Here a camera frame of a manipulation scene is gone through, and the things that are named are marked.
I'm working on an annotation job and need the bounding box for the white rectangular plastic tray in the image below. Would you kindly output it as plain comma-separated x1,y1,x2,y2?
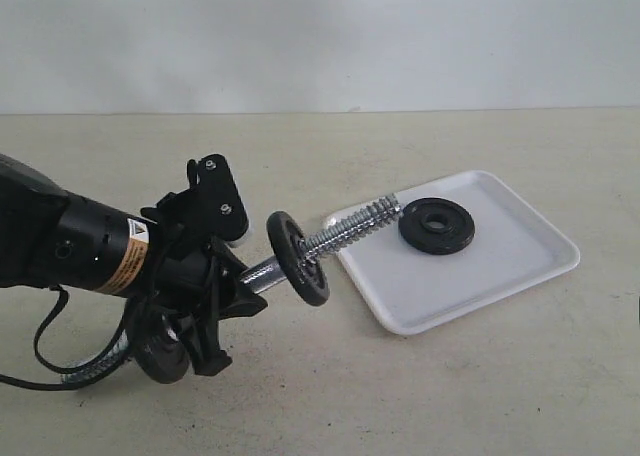
337,170,580,336

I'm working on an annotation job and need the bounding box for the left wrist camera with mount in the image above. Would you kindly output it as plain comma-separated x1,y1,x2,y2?
187,153,252,248

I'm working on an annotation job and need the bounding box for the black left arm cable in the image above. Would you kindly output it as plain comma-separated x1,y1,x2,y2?
0,220,221,391

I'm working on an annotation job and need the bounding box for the chrome threaded dumbbell bar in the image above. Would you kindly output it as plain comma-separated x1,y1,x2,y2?
61,195,402,387

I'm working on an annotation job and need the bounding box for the black plate bar end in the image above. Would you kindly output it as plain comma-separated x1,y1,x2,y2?
132,313,190,385

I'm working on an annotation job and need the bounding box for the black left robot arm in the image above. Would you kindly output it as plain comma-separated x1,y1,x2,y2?
1,154,267,390

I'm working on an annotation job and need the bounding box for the black weight plate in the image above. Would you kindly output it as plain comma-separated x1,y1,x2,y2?
398,197,476,256

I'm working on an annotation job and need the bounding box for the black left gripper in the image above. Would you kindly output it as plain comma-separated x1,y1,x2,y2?
141,190,268,376

